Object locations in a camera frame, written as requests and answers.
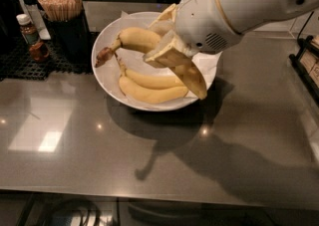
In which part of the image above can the white flat utensil packet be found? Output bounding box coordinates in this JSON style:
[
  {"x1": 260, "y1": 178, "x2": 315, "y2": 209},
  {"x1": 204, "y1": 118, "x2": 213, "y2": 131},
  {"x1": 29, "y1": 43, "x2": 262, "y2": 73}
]
[{"x1": 19, "y1": 0, "x2": 51, "y2": 41}]

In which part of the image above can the black chopstick holder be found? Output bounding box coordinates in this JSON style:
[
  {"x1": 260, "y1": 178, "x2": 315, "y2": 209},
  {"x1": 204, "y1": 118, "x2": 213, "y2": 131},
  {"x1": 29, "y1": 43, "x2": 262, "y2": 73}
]
[{"x1": 46, "y1": 10, "x2": 92, "y2": 64}]

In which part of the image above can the white ceramic bowl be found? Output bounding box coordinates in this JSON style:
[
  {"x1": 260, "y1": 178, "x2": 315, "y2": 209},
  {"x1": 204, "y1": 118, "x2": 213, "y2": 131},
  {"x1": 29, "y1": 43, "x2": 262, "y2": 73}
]
[{"x1": 91, "y1": 11, "x2": 223, "y2": 113}]

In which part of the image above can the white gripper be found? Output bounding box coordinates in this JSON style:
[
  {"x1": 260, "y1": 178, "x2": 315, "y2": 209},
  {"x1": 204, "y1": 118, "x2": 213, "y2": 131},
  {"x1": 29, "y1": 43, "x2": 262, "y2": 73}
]
[{"x1": 144, "y1": 0, "x2": 242, "y2": 68}]

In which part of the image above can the black grid mat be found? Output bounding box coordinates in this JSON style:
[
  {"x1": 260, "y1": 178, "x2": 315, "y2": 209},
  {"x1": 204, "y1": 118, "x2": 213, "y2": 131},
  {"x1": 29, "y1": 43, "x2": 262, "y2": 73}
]
[{"x1": 0, "y1": 36, "x2": 93, "y2": 81}]

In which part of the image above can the black container at left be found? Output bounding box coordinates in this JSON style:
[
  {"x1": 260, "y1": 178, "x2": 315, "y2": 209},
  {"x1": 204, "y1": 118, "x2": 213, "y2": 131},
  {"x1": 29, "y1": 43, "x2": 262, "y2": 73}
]
[{"x1": 0, "y1": 0, "x2": 22, "y2": 53}]

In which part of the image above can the small white-capped sauce bottle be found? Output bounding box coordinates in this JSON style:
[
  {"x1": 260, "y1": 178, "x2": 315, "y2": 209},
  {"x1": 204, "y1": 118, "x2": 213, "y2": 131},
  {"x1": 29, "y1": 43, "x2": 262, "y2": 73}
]
[{"x1": 16, "y1": 14, "x2": 40, "y2": 45}]

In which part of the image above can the small red-brown jar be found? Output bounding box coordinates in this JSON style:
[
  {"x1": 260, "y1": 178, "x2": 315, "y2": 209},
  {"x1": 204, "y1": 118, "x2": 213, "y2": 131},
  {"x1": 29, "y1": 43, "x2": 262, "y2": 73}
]
[{"x1": 29, "y1": 41, "x2": 49, "y2": 63}]

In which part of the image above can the yellow banana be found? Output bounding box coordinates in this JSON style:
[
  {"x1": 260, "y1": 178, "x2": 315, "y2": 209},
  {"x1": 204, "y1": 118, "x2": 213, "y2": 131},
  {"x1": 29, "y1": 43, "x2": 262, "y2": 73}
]
[
  {"x1": 117, "y1": 59, "x2": 183, "y2": 90},
  {"x1": 95, "y1": 27, "x2": 207, "y2": 100},
  {"x1": 119, "y1": 77, "x2": 188, "y2": 105}
]

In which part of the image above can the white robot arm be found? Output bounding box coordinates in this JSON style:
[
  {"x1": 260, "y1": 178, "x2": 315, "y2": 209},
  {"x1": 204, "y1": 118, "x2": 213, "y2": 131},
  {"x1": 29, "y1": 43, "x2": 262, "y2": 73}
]
[{"x1": 144, "y1": 0, "x2": 319, "y2": 68}]

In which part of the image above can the white paper bowl liner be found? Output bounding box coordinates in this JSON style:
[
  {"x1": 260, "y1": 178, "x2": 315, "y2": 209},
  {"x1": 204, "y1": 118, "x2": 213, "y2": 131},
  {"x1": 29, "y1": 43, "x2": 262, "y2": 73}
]
[{"x1": 99, "y1": 10, "x2": 223, "y2": 109}]

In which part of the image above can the bundle of wooden chopsticks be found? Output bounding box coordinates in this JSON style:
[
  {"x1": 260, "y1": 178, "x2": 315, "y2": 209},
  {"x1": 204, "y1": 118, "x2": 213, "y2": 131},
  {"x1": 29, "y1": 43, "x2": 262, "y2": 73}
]
[{"x1": 38, "y1": 0, "x2": 83, "y2": 22}]

